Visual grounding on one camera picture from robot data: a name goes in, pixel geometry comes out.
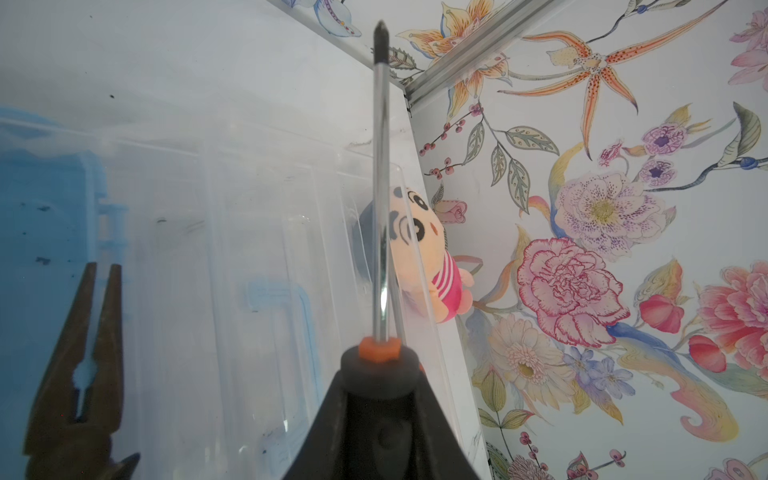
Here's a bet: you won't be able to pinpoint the yellow black pliers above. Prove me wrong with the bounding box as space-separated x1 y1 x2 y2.
22 261 142 480

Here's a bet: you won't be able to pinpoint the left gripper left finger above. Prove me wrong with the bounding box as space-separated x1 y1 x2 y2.
283 377 360 480

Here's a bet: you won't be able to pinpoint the orange handled screwdriver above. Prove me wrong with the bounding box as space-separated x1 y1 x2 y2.
350 21 419 401

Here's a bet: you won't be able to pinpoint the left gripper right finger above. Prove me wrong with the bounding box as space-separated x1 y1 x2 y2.
407 374 478 480

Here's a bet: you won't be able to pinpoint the blue plastic tool box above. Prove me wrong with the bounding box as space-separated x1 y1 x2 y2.
0 104 493 480

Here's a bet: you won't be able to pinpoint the cartoon boy plush doll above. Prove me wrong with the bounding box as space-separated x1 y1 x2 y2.
388 187 474 323

